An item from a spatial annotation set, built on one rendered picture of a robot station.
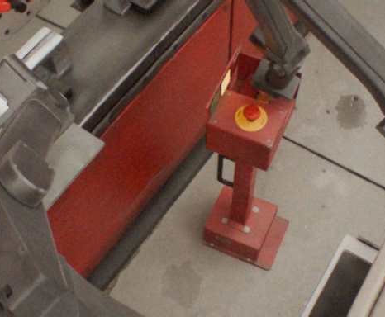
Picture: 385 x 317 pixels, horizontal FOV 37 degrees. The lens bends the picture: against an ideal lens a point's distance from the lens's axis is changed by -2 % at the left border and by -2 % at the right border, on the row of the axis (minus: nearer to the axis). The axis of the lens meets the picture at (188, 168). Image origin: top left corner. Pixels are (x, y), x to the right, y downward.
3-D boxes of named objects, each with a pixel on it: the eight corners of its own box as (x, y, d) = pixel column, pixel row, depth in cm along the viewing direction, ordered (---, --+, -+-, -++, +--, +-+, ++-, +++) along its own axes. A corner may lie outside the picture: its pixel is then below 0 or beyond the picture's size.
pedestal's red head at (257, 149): (267, 172, 139) (274, 133, 124) (205, 149, 143) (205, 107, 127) (294, 108, 148) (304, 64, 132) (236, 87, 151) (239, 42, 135)
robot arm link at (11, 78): (21, 153, 79) (64, 107, 78) (-41, 93, 77) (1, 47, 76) (40, 139, 90) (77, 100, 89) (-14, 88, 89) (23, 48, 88)
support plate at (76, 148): (39, 220, 99) (37, 217, 98) (-62, 144, 107) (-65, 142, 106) (105, 144, 106) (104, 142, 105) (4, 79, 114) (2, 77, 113)
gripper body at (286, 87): (259, 61, 136) (270, 44, 129) (298, 82, 136) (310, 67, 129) (249, 82, 133) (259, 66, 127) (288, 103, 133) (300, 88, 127)
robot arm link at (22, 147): (-37, 305, 43) (58, 206, 42) (-100, 258, 41) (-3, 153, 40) (30, 153, 84) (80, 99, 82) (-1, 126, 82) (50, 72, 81)
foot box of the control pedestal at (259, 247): (269, 272, 196) (273, 260, 185) (202, 243, 201) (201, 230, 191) (290, 221, 204) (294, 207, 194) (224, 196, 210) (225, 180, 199)
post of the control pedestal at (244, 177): (244, 225, 191) (257, 140, 144) (229, 220, 192) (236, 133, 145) (250, 211, 194) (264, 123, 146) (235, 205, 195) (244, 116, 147)
